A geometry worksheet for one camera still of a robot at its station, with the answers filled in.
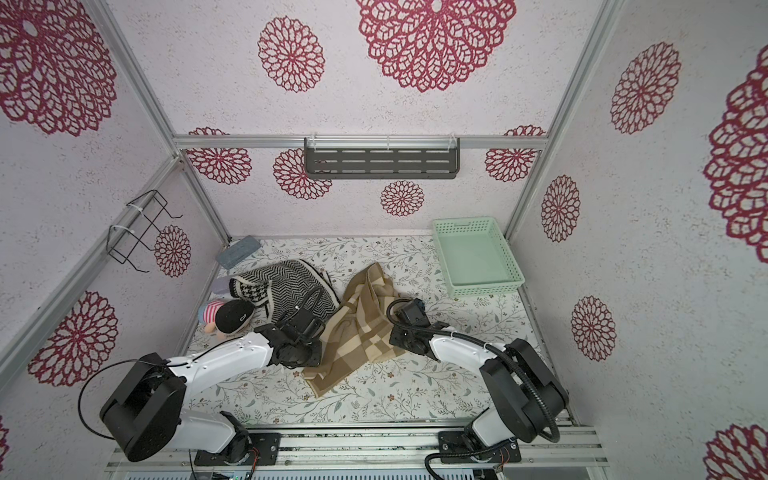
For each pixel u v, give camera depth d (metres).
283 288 1.00
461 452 0.75
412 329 0.70
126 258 0.73
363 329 0.94
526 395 0.43
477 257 1.17
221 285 1.06
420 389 0.83
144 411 0.42
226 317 0.88
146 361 0.44
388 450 0.75
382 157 0.94
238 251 1.13
